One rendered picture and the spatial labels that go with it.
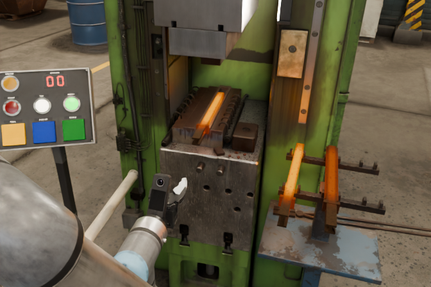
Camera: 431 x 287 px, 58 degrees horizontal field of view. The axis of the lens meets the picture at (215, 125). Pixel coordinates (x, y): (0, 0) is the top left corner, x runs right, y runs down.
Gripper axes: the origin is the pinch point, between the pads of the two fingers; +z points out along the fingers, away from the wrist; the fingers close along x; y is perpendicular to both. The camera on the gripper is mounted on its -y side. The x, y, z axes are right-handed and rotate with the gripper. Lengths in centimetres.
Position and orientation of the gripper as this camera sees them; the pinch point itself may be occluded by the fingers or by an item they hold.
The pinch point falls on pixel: (176, 177)
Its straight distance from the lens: 117.9
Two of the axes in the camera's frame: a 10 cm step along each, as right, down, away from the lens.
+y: -0.2, 8.8, 4.7
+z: 2.2, -4.6, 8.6
